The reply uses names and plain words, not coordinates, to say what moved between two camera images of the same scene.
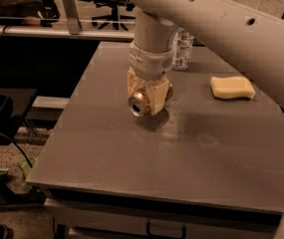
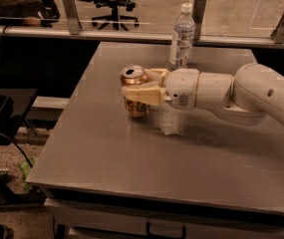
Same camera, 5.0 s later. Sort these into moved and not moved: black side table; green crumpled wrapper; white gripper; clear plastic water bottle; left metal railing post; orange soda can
Moved: orange soda can; white gripper
Not moved: left metal railing post; black side table; clear plastic water bottle; green crumpled wrapper
